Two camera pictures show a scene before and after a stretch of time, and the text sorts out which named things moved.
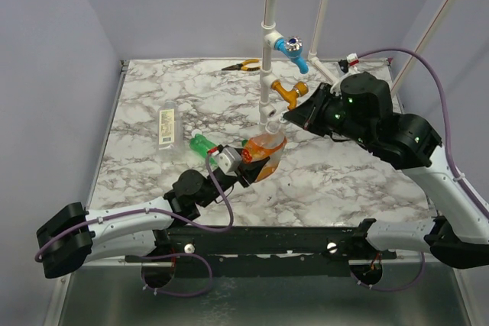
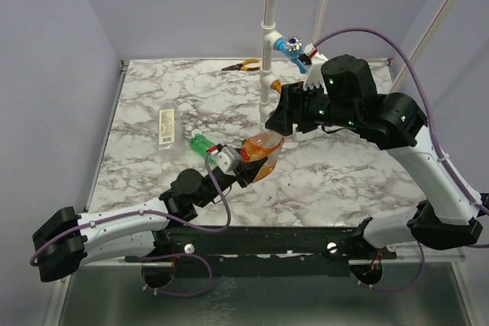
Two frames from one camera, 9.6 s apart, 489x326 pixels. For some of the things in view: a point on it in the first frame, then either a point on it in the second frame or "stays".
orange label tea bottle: [266, 145] stays
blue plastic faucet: [292, 46] stays
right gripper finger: [306, 114] → [280, 120]
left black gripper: [250, 171] stays
